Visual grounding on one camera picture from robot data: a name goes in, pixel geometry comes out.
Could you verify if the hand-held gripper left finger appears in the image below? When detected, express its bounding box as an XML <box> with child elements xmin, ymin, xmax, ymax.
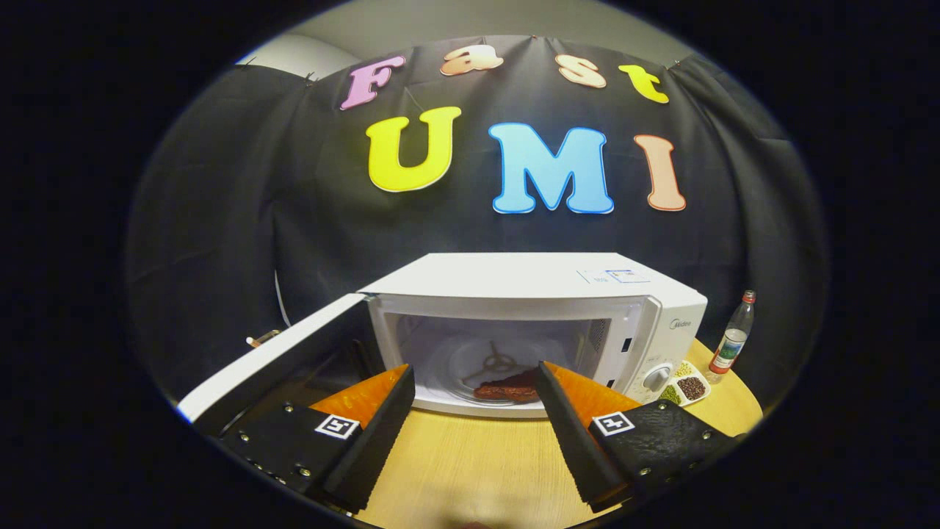
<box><xmin>220</xmin><ymin>364</ymin><xmax>416</xmax><ymax>515</ymax></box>

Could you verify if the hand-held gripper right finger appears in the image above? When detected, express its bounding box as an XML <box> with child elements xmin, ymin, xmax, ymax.
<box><xmin>533</xmin><ymin>361</ymin><xmax>739</xmax><ymax>514</ymax></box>

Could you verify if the brown sausage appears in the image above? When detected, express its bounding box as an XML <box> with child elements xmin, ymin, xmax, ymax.
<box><xmin>474</xmin><ymin>371</ymin><xmax>541</xmax><ymax>403</ymax></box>

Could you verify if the white toaster oven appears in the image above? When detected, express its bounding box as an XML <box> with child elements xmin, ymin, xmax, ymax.
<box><xmin>176</xmin><ymin>253</ymin><xmax>709</xmax><ymax>434</ymax></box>

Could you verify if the glass turntable plate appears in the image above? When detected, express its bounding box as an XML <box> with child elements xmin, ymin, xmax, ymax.
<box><xmin>430</xmin><ymin>337</ymin><xmax>588</xmax><ymax>405</ymax></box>

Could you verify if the divided dish of beans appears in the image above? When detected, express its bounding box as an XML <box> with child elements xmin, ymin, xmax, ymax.
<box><xmin>657</xmin><ymin>360</ymin><xmax>712</xmax><ymax>407</ymax></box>

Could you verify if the clear bottle with red cap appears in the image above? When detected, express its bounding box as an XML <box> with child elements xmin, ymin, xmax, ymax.
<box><xmin>709</xmin><ymin>289</ymin><xmax>757</xmax><ymax>375</ymax></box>

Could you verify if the black backdrop cloth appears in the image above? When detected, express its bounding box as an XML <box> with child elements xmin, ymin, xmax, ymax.
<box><xmin>125</xmin><ymin>35</ymin><xmax>829</xmax><ymax>412</ymax></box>

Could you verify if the white power cable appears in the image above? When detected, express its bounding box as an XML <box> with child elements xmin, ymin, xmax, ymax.
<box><xmin>274</xmin><ymin>270</ymin><xmax>292</xmax><ymax>329</ymax></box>

